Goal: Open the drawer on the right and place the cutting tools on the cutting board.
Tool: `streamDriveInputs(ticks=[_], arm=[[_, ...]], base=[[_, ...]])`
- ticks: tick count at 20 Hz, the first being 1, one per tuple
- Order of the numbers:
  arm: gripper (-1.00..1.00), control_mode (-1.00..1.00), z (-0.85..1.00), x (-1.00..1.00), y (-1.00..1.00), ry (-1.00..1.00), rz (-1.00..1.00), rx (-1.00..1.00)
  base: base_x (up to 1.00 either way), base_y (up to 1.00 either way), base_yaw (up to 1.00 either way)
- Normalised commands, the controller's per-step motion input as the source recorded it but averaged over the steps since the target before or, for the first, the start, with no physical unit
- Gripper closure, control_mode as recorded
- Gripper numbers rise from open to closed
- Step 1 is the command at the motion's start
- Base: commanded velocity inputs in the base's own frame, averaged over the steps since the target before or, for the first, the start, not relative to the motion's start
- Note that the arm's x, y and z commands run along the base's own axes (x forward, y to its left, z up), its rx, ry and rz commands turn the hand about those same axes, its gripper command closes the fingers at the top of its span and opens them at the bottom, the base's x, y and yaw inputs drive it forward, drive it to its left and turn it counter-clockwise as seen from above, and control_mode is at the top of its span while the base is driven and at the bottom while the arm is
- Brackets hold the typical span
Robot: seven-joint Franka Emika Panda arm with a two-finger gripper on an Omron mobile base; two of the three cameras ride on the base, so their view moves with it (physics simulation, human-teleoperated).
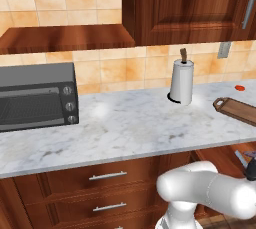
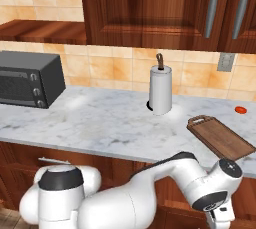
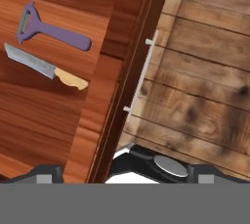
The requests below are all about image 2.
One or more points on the grey wall outlet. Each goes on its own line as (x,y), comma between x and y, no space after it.
(226,62)

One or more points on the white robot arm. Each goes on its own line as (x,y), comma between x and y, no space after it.
(126,203)

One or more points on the white paper towel roll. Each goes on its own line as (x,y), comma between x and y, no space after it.
(160,89)

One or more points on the brown wooden wall shelf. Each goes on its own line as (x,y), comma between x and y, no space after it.
(43,31)

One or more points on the black toaster oven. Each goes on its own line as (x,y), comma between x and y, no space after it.
(26,78)

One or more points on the small red round object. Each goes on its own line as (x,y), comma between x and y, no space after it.
(240,109)

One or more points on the brown wooden drawer front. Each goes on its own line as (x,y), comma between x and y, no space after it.
(20,169)
(176,196)

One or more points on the brown wooden cutting board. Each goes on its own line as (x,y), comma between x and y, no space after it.
(220,138)

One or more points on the brown wooden cupboard door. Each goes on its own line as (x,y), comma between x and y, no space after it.
(146,8)
(241,13)

